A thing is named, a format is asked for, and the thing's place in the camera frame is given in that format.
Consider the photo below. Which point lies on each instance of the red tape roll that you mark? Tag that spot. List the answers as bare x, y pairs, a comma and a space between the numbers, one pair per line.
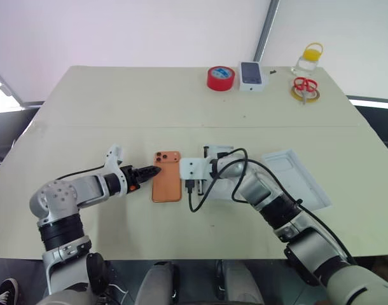
220, 78

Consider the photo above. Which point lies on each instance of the grey rounded shape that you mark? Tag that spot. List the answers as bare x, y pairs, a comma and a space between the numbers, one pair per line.
159, 282

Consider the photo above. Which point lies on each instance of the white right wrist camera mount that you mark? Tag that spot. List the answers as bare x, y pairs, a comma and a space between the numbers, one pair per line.
194, 168

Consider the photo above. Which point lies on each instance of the white phone box lid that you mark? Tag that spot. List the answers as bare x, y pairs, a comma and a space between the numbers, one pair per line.
295, 178

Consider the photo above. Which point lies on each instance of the yellow tape roll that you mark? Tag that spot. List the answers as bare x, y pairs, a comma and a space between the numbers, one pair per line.
315, 94

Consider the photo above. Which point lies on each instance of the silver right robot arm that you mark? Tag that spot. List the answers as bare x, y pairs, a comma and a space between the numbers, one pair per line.
254, 187

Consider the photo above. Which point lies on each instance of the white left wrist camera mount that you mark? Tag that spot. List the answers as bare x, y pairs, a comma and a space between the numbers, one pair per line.
113, 159

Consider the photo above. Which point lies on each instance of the grey metal post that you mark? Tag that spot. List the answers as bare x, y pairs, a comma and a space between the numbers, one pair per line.
266, 28

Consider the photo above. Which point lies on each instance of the black and white sneaker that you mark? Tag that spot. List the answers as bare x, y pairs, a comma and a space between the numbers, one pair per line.
6, 290

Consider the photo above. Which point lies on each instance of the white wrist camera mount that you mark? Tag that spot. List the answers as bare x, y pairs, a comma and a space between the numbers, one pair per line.
194, 168
113, 159

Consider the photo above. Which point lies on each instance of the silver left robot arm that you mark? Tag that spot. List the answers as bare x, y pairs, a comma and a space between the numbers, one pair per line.
60, 197

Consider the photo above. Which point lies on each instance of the white printed phone box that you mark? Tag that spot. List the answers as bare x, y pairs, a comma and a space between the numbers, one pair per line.
253, 76

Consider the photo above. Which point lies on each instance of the clear jar with yellow lid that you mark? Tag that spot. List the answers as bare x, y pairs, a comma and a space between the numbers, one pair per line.
310, 58

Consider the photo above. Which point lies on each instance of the orange smartphone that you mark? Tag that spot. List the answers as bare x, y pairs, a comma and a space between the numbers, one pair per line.
167, 181

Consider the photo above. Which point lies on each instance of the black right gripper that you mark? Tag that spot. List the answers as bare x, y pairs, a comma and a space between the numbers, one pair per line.
191, 185

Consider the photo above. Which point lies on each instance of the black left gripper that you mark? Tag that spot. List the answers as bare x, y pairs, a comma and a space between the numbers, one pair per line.
131, 178

